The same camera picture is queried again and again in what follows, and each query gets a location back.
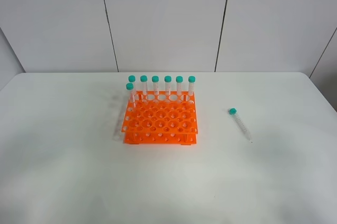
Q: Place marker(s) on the green-capped test tube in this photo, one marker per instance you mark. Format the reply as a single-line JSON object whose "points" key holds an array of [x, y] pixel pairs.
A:
{"points": [[235, 116]]}

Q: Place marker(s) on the back-row tube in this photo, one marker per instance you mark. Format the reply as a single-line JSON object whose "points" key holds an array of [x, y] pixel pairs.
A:
{"points": [[132, 80], [179, 80], [155, 80], [168, 80], [143, 79], [191, 81]]}

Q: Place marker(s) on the orange test tube rack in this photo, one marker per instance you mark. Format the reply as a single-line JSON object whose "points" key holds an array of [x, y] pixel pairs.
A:
{"points": [[160, 119]]}

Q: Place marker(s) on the back-row tube far right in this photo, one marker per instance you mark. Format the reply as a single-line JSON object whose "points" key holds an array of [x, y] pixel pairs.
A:
{"points": [[191, 81]]}

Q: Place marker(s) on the second-row tube left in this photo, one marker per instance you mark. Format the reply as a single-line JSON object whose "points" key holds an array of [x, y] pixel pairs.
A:
{"points": [[131, 89]]}

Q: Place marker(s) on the back-row tube far left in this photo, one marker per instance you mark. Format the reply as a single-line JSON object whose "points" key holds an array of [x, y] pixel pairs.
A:
{"points": [[132, 80]]}

